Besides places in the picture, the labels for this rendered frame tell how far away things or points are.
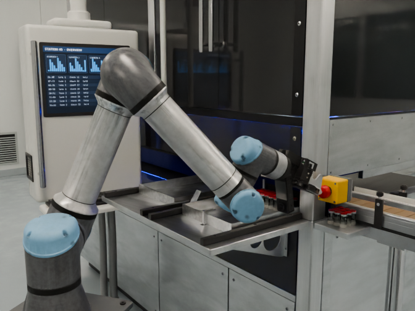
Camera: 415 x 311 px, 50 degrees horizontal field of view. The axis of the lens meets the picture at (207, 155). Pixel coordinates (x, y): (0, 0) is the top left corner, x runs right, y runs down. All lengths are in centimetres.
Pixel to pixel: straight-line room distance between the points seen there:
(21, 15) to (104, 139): 570
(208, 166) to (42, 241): 38
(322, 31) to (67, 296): 100
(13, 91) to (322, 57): 559
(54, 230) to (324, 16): 96
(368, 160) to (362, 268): 40
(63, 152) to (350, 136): 120
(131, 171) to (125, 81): 125
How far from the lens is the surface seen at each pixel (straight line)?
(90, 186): 111
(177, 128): 94
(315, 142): 141
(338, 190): 138
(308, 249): 150
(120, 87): 95
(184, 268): 212
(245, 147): 109
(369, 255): 180
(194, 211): 145
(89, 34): 206
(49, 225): 104
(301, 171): 124
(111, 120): 107
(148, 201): 167
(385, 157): 174
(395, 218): 142
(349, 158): 156
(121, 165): 213
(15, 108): 664
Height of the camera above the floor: 133
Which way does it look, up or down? 10 degrees down
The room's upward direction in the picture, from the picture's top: straight up
